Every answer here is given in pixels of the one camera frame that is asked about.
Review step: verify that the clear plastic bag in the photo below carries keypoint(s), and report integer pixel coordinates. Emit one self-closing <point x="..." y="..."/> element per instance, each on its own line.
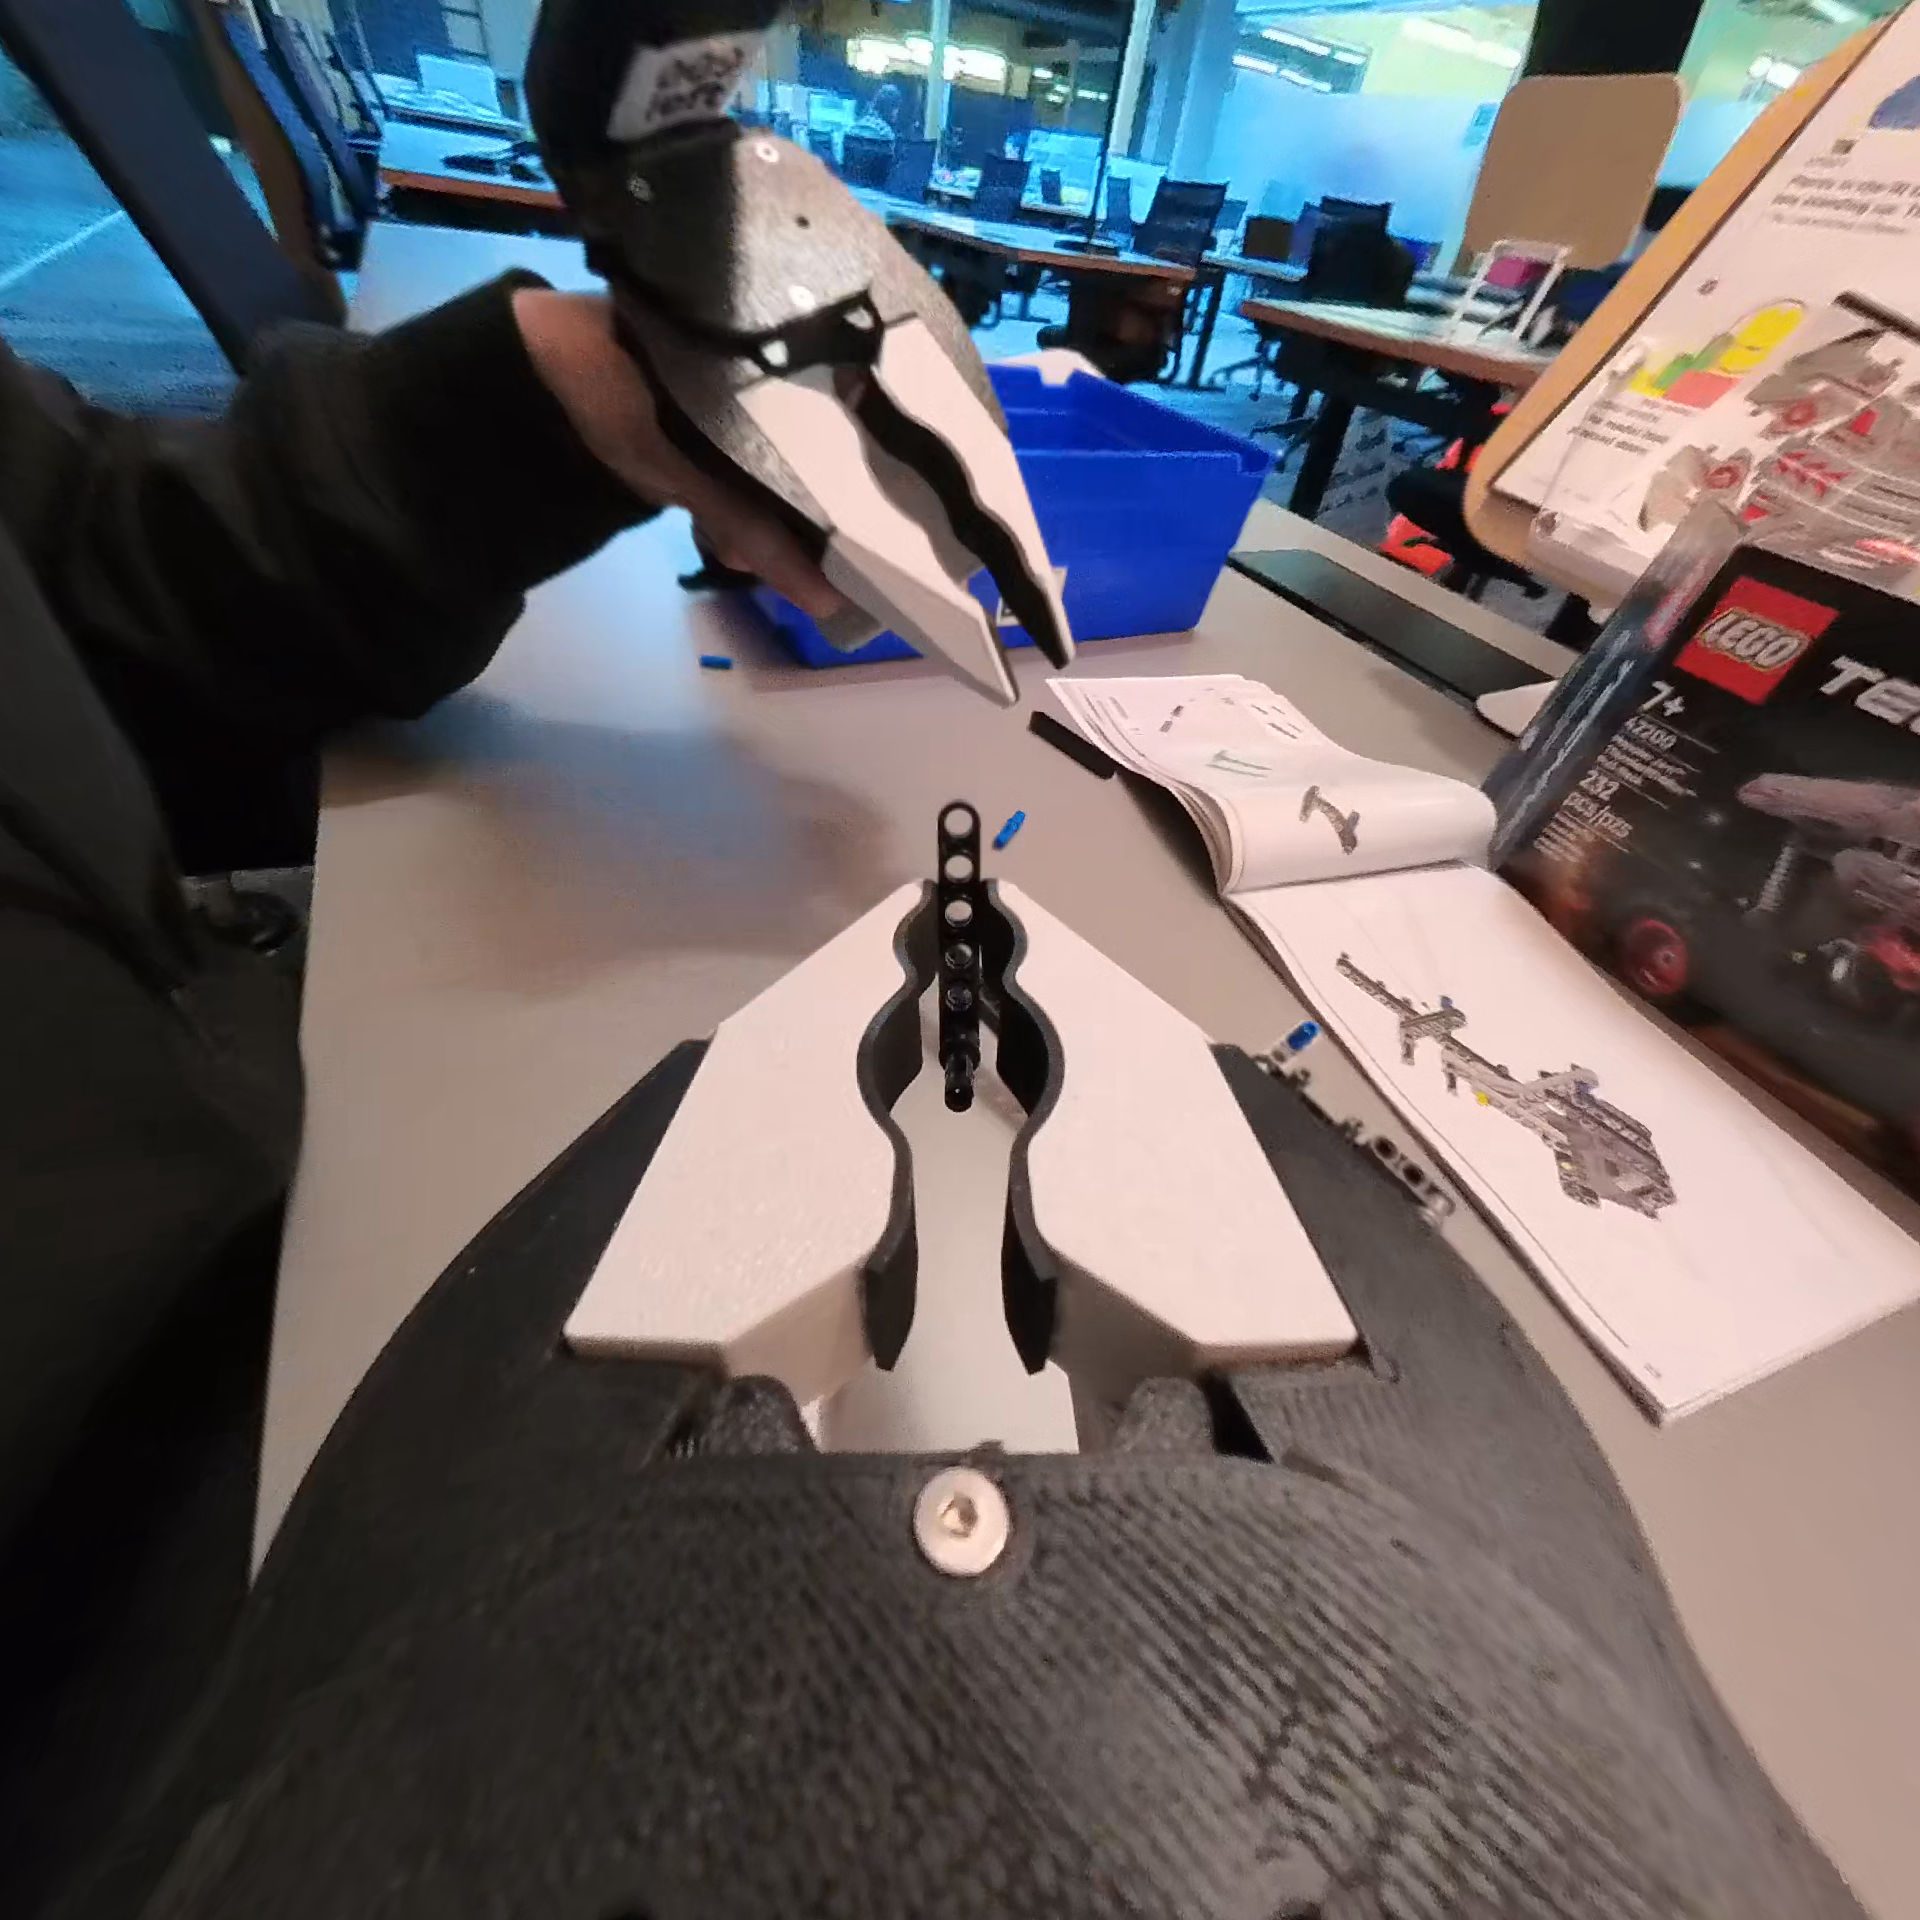
<point x="1771" y="450"/>

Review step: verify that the black red office chair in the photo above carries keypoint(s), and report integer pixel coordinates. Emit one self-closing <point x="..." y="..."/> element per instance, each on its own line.
<point x="1442" y="533"/>

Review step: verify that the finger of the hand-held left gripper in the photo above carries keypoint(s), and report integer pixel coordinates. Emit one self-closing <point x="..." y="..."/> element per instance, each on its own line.
<point x="839" y="482"/>
<point x="962" y="397"/>

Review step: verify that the person's black jacket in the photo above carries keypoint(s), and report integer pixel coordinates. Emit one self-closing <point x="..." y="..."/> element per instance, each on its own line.
<point x="120" y="975"/>

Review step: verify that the white folded paper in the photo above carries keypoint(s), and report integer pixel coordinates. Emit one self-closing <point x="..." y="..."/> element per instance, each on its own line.
<point x="1520" y="709"/>

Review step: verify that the long wooden office desk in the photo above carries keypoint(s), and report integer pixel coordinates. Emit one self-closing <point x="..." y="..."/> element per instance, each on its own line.
<point x="1080" y="249"/>

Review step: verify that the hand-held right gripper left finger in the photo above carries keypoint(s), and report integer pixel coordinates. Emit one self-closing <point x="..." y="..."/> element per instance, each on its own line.
<point x="736" y="1186"/>

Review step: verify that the brown cardboard panel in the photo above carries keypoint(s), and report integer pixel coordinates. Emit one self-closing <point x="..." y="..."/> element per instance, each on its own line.
<point x="1569" y="165"/>

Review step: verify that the black toy truck box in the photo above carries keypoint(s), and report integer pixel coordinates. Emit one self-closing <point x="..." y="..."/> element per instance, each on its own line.
<point x="1771" y="839"/>

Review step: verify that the grey black brick model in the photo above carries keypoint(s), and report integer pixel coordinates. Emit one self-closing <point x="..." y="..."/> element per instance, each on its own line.
<point x="1350" y="1116"/>

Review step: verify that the blue bin with white label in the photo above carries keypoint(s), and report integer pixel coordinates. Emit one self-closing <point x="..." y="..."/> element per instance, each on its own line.
<point x="1141" y="494"/>

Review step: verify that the wooden instruction board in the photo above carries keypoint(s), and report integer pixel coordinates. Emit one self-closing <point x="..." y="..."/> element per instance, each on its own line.
<point x="1726" y="227"/>

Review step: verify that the white instruction booklet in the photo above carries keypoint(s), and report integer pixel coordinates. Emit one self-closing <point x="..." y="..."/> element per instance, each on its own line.
<point x="1501" y="1077"/>

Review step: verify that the grey desk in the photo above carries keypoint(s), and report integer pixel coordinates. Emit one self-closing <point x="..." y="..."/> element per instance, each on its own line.
<point x="599" y="900"/>

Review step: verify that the short black beam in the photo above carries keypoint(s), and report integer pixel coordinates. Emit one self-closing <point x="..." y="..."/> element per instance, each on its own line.
<point x="1073" y="745"/>

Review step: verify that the black flat panel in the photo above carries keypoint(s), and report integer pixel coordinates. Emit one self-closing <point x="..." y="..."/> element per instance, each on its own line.
<point x="1379" y="614"/>

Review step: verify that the person's left hand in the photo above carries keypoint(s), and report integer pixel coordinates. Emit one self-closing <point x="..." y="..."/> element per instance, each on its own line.
<point x="630" y="419"/>

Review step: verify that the black holed beam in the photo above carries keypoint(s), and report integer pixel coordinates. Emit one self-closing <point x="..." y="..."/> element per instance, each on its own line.
<point x="962" y="930"/>

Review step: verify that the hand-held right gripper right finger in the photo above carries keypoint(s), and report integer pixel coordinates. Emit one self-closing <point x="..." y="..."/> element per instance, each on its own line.
<point x="1185" y="1186"/>

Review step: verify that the dark office chair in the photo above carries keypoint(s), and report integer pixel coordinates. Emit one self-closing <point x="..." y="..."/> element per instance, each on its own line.
<point x="135" y="152"/>

